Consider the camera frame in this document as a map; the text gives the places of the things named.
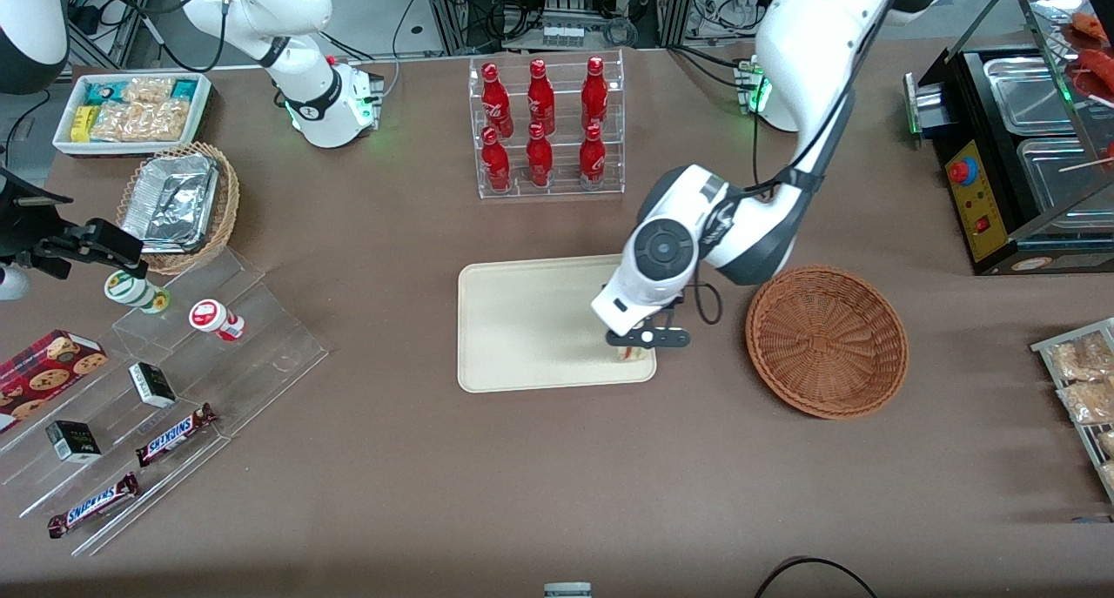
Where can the red lid yogurt cup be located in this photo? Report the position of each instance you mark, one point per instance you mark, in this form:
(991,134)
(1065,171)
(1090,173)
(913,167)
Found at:
(209,316)

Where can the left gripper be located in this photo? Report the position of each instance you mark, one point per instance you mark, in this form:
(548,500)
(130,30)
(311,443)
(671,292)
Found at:
(675,303)

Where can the sandwich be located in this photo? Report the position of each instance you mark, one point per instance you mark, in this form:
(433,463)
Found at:
(640,353)

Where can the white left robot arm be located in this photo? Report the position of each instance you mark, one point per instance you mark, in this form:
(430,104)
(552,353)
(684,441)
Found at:
(809,50)

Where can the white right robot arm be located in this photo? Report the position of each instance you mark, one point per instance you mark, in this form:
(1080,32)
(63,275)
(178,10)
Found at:
(261,6)

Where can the aluminium equipment frame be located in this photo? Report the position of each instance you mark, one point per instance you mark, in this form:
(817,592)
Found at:
(452,6)

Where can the black food warmer machine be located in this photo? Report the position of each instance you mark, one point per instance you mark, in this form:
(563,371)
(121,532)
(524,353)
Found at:
(983,215)

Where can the brown round wicker basket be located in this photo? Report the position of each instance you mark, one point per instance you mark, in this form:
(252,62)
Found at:
(827,341)

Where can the small black carton box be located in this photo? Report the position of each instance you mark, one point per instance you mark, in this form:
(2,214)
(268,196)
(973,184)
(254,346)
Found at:
(73,442)
(153,386)

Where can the clear bag of crackers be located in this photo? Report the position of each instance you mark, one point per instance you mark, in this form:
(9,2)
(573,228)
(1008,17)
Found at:
(139,121)
(148,89)

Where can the small grey device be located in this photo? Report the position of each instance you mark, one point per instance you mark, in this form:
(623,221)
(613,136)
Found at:
(567,591)

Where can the red cola bottle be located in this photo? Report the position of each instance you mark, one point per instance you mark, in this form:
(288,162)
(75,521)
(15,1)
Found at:
(496,163)
(593,158)
(496,102)
(541,97)
(594,93)
(540,158)

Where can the stainless steel pan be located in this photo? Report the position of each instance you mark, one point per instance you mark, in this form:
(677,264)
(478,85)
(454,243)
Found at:
(1027,93)
(1057,176)

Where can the metal snack tray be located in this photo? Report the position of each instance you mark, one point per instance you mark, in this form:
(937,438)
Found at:
(1044,350)

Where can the clear acrylic bottle rack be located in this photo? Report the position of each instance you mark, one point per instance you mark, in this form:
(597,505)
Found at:
(548,193)

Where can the Snickers chocolate bar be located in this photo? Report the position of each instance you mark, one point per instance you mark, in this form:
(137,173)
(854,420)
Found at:
(91,506)
(174,435)

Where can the yellow snack packet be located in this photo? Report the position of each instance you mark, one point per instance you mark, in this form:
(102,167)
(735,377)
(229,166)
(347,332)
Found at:
(83,124)

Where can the light wicker basket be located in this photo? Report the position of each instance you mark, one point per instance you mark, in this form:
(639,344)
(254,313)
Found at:
(224,206)

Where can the clear acrylic stepped display stand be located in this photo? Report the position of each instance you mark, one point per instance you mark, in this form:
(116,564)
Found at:
(252,354)
(113,511)

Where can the red emergency stop button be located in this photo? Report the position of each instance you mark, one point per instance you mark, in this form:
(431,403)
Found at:
(962,171)

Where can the green sunflower yogurt cup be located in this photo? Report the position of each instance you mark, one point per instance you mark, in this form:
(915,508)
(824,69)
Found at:
(130,289)

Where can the teal snack packet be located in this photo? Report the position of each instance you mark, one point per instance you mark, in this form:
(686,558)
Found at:
(102,93)

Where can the white rectangular snack bin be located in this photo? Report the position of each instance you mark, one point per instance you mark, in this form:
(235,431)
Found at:
(65,145)

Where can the beige plastic tray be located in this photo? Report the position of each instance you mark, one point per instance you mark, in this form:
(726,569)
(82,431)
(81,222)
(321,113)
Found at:
(531,328)

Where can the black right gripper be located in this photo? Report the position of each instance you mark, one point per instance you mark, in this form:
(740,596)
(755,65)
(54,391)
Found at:
(26,232)

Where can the red chocolate chip cookie box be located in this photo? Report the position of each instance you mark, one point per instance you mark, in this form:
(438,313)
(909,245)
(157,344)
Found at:
(39,372)

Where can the silver foil packet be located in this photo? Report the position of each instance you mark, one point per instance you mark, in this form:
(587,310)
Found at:
(170,202)

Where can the clear bag of fried snacks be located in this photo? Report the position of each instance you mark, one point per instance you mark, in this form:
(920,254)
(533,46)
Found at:
(1083,359)
(1088,402)

